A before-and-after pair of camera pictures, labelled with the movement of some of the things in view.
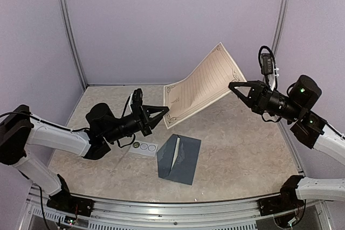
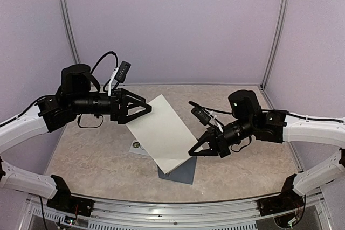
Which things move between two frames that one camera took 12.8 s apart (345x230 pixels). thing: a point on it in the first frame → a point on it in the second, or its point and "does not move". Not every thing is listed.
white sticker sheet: [144, 148] does not move
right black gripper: [259, 97] → [222, 148]
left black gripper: [138, 112] → [117, 115]
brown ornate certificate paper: [211, 79] → [163, 135]
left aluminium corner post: [68, 23] does not move
